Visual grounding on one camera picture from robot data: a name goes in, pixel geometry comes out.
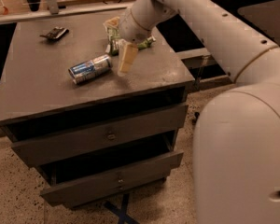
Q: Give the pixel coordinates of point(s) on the grey metal rail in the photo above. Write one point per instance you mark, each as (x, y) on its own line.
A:
(53, 6)

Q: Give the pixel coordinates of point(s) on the green snack bag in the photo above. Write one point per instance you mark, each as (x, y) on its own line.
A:
(113, 38)

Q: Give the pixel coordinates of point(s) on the blue silver redbull can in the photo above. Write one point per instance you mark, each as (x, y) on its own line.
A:
(90, 69)

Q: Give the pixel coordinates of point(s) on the small dark snack bar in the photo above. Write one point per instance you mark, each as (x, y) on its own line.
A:
(56, 33)

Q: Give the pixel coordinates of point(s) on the grey drawer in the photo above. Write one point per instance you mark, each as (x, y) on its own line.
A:
(61, 146)
(95, 187)

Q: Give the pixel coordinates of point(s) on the lower grey drawer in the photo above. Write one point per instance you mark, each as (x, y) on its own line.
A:
(95, 187)

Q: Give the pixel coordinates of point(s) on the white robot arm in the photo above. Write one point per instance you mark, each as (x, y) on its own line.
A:
(236, 141)

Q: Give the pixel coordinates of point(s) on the black table leg base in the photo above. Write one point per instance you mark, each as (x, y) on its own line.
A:
(196, 116)

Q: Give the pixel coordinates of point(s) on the grey lower shelf beam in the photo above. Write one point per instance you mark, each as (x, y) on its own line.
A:
(194, 58)

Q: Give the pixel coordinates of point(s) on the upper grey drawer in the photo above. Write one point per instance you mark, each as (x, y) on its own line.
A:
(61, 146)

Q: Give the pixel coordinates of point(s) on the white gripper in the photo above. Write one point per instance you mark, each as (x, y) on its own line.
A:
(132, 29)

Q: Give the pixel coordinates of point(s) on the grey drawer cabinet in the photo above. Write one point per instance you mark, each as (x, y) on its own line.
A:
(38, 97)

